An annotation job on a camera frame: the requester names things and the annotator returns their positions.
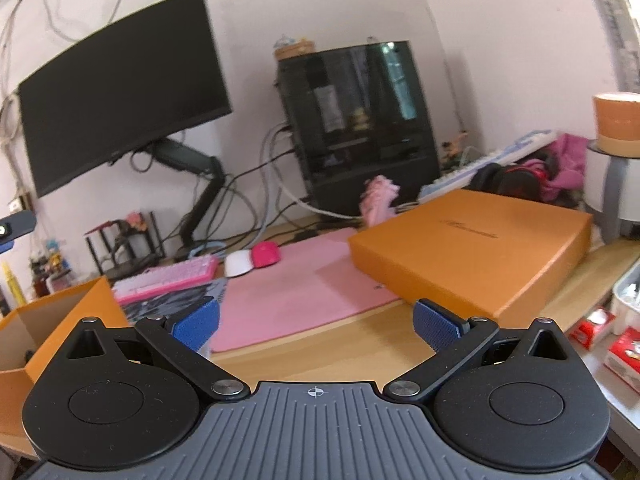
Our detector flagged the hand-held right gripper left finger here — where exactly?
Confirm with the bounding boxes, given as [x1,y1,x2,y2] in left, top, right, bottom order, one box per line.
[67,296,251,401]

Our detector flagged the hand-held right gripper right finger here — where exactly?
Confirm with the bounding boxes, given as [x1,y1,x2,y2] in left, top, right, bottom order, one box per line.
[383,299,570,404]

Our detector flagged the large orange box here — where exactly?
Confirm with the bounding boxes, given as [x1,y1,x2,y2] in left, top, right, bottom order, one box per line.
[348,189,594,326]

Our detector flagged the orange cardboard box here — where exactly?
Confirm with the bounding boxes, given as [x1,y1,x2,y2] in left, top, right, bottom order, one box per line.
[0,276,132,386]

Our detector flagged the wooden desktop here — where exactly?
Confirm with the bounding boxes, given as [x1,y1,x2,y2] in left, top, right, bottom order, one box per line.
[0,210,640,461]

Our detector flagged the pink keyboard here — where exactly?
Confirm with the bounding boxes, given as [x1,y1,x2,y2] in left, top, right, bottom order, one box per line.
[112,255,221,304]

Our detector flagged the yellow bottle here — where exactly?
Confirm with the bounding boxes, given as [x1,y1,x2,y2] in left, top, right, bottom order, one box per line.
[1,261,28,308]

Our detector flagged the white computer mouse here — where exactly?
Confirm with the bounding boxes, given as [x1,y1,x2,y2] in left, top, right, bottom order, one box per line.
[223,251,258,278]

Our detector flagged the pink computer mouse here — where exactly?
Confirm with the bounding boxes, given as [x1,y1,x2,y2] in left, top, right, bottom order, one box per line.
[251,241,282,268]

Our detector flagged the small black display shelf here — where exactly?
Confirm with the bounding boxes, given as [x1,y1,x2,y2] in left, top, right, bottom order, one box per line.
[84,210,167,278]

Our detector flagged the pink desk mat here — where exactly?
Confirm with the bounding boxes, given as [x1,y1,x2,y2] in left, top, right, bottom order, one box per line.
[209,227,402,354]

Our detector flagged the pink toy figure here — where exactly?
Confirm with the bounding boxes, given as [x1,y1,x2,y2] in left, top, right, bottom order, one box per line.
[361,175,401,227]

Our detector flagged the red and white packet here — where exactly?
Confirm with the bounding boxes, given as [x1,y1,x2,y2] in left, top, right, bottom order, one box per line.
[568,308,617,351]
[604,327,640,380]

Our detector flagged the black and red headphones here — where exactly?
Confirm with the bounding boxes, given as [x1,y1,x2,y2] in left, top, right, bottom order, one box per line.
[469,155,562,200]

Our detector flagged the black computer monitor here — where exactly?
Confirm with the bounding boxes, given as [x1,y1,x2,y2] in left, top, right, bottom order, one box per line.
[17,0,234,199]

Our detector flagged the small anime figure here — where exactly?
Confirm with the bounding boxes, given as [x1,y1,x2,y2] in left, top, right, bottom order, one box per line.
[441,132,470,169]

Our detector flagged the white and blue keyboard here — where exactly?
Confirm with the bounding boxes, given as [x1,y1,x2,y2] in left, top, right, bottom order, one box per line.
[417,130,560,203]

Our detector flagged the white plastic bin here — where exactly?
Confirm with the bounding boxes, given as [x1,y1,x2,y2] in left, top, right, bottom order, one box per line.
[611,262,640,336]

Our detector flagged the pink cloth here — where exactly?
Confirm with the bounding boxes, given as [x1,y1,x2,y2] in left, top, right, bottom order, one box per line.
[520,133,591,208]

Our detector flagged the black computer case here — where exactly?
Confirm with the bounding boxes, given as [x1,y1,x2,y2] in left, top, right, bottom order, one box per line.
[276,40,441,217]

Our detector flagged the orange tape roll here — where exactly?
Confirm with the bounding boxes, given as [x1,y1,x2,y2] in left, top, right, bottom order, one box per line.
[593,92,640,157]

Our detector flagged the woven basket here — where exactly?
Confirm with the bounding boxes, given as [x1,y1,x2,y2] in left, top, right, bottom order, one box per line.
[274,36,317,61]

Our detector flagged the bundle of cables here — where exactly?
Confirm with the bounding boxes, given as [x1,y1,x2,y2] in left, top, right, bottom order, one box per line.
[220,123,321,251]

